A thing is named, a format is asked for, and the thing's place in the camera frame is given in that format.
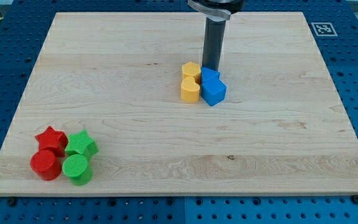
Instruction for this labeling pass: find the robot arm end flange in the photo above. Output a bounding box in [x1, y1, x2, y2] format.
[187, 0, 246, 21]

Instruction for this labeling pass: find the blue triangle block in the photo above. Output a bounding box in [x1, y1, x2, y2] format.
[201, 67, 220, 83]

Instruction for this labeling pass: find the red cylinder block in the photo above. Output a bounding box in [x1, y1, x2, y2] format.
[30, 150, 62, 180]

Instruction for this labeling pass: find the white fiducial marker tag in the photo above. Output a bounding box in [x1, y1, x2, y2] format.
[311, 22, 337, 37]

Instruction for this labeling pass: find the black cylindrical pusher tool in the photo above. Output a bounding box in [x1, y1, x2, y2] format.
[202, 17, 226, 70]

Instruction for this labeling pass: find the wooden board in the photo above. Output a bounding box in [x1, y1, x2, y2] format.
[0, 12, 358, 197]

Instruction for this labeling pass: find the blue cube block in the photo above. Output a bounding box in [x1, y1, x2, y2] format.
[201, 78, 227, 106]

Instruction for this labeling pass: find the yellow heart block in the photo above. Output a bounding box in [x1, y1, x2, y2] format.
[180, 77, 200, 103]

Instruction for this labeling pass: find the red star block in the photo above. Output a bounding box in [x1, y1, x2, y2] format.
[35, 126, 68, 157]

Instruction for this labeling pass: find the green cylinder block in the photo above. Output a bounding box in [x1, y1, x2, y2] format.
[62, 154, 93, 186]

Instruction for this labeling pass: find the yellow hexagon block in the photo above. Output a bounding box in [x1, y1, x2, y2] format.
[181, 62, 201, 84]

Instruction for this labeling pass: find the green star block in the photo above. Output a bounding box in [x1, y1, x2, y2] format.
[65, 129, 99, 160]

